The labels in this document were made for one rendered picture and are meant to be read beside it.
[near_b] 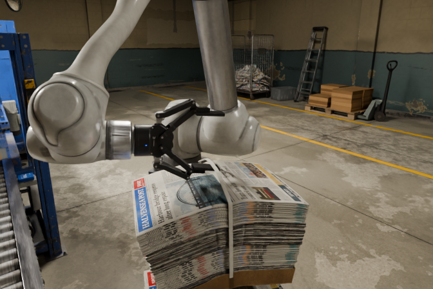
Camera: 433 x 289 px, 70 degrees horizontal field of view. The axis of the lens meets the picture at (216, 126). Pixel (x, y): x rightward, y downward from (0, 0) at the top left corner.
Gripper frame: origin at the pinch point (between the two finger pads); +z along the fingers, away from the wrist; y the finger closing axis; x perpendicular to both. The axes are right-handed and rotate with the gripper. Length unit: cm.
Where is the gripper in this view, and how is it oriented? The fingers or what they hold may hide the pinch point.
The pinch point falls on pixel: (216, 139)
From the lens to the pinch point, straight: 77.9
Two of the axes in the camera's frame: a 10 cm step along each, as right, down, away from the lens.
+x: 2.8, 2.7, -9.2
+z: 9.5, 0.1, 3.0
